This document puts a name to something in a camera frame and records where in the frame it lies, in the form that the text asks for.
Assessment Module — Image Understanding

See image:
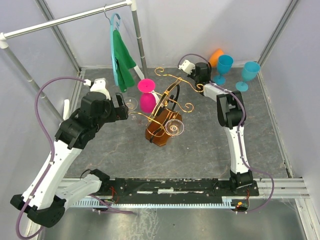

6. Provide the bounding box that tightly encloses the orange wine glass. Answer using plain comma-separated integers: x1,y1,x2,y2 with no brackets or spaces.
208,48,225,67

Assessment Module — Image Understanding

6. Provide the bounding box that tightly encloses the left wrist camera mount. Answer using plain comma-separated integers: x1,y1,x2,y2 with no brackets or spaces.
83,78,111,100

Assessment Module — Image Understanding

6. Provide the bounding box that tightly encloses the green cloth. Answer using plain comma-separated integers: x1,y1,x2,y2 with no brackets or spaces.
113,30,137,93

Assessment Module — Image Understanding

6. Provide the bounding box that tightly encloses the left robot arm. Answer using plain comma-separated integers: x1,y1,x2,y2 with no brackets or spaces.
10,91,129,228

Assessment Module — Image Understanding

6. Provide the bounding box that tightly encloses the clear wine glass front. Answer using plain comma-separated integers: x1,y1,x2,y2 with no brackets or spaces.
165,118,185,137

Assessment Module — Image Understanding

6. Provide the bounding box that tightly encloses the clear wine glass left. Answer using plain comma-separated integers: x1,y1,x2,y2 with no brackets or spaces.
124,97,138,121

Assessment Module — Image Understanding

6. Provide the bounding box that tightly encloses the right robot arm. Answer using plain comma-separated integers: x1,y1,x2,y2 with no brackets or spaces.
190,62,253,196

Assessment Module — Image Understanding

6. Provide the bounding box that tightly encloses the pink wine glass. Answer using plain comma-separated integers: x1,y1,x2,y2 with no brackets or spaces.
137,78,157,113

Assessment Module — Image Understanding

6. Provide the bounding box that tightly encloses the white clothes rail frame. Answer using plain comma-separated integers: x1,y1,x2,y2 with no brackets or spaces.
0,0,148,121

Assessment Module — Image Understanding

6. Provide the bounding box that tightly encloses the clear wine glass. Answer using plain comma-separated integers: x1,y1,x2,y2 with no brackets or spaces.
165,118,185,137
124,97,138,121

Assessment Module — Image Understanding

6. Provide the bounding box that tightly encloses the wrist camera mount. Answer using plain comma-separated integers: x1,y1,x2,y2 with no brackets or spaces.
83,78,111,100
178,59,196,75

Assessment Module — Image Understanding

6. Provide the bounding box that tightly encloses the blue wine glass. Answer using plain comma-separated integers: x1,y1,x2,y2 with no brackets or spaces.
213,54,234,85
235,61,261,92

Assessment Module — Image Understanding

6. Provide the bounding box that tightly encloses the light blue clothes hanger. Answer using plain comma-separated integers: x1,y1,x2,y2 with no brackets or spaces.
103,4,121,87

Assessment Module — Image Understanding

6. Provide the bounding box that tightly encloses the gold wire wine glass rack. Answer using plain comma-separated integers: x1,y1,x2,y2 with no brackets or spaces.
132,74,194,147

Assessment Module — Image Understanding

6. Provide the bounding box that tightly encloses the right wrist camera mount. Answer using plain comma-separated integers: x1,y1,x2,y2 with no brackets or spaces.
178,59,196,75

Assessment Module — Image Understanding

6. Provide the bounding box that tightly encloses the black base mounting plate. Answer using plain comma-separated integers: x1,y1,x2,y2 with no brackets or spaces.
95,178,259,205

